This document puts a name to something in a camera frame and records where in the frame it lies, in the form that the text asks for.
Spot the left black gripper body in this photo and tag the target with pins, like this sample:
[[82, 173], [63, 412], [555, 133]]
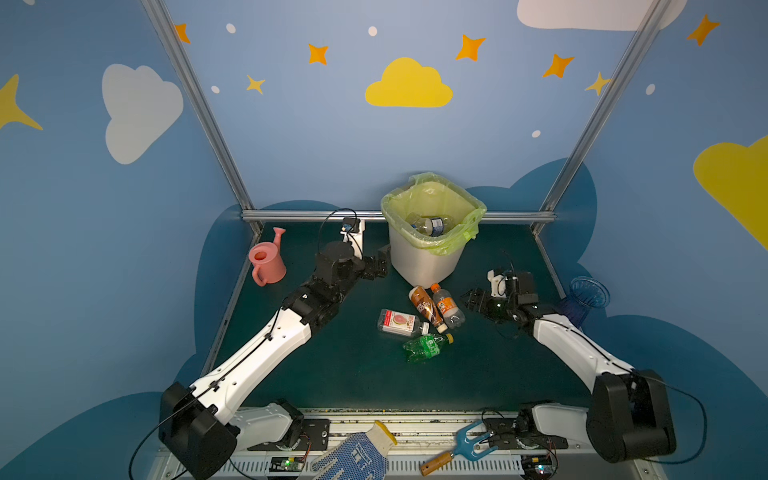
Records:
[[375, 266]]

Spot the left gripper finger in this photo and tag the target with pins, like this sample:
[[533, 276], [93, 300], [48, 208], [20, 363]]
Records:
[[371, 269], [382, 261]]

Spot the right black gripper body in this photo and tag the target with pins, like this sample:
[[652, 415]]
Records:
[[482, 301]]

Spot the bottle orange cap orange label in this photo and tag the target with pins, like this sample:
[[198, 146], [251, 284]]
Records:
[[447, 306]]

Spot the brown tea bottle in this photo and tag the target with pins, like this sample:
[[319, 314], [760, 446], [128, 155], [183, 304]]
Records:
[[426, 306]]

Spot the bottle red pink label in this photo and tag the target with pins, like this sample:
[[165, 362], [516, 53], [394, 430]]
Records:
[[401, 324]]

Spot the clear bottle blue cap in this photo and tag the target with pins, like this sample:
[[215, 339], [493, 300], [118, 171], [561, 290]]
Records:
[[434, 226]]

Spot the green soda bottle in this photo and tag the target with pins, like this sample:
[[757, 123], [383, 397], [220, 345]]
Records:
[[426, 347]]

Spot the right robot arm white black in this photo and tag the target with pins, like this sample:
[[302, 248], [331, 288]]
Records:
[[628, 417]]

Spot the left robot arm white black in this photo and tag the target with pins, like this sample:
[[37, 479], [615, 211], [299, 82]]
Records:
[[199, 424]]

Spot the white trash bin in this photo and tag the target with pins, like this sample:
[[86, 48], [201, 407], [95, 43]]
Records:
[[417, 266]]

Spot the green bin liner bag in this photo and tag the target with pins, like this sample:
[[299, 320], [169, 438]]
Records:
[[431, 196]]

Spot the purple blue glass vase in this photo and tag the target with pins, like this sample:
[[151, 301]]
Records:
[[585, 294]]

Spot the pink watering can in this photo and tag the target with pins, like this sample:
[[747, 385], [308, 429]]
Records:
[[265, 257]]

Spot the blue garden hand rake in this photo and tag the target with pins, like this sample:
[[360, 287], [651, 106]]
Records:
[[465, 446]]

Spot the right circuit board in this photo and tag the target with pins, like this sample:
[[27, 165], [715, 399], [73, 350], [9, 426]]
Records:
[[537, 467]]

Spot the circuit board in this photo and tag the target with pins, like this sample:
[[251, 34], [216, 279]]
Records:
[[286, 465], [537, 467]]

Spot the blue white work glove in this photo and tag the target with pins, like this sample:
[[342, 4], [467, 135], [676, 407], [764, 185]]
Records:
[[363, 455]]

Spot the left circuit board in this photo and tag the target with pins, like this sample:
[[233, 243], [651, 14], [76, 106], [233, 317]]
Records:
[[286, 465]]

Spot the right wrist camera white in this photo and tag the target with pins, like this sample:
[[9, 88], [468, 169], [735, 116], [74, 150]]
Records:
[[497, 279]]

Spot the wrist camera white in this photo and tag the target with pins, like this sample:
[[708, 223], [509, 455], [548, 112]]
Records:
[[497, 279], [352, 231]]

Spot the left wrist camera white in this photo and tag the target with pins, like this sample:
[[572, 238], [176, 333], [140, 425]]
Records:
[[352, 231]]

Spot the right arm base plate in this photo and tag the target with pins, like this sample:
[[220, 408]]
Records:
[[506, 435]]

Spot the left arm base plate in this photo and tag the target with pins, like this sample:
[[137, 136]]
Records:
[[313, 434]]

